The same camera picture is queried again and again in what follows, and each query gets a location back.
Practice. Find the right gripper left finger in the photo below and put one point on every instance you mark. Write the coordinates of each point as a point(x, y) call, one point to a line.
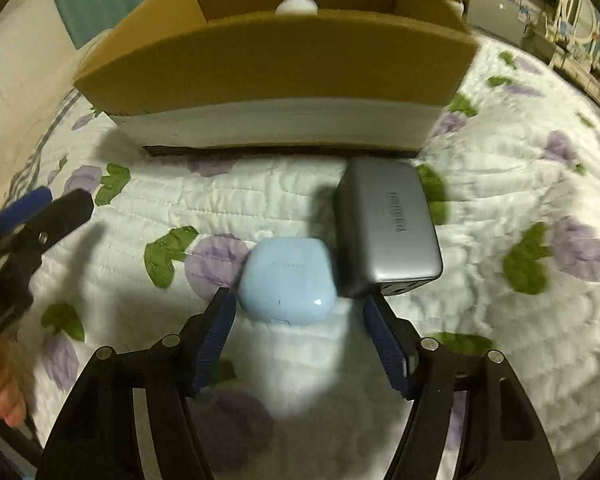
point(178, 367)

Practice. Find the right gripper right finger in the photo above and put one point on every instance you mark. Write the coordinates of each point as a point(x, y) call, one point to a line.
point(424, 376)

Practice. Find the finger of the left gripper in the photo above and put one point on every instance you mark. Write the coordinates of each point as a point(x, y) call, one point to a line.
point(56, 221)
point(24, 209)

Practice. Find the grey power charger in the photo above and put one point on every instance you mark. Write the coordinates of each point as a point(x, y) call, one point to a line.
point(386, 239)

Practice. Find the light blue earbuds case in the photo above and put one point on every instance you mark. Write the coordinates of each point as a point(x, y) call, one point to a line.
point(288, 280)

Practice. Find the person's left hand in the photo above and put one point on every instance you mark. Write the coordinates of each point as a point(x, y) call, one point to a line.
point(13, 410)

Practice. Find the floral white quilt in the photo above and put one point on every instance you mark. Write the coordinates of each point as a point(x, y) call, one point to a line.
point(511, 176)

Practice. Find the brown cardboard box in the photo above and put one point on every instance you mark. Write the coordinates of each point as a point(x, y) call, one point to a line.
point(367, 74)

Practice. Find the white dressing table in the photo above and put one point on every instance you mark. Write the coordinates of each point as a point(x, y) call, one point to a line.
point(581, 75)

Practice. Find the white round device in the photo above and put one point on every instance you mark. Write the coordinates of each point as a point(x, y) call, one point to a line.
point(296, 7)

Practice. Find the silver mini fridge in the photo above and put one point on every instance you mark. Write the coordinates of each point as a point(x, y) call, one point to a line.
point(505, 20)

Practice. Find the oval vanity mirror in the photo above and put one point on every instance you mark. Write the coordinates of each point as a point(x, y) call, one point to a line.
point(577, 25)

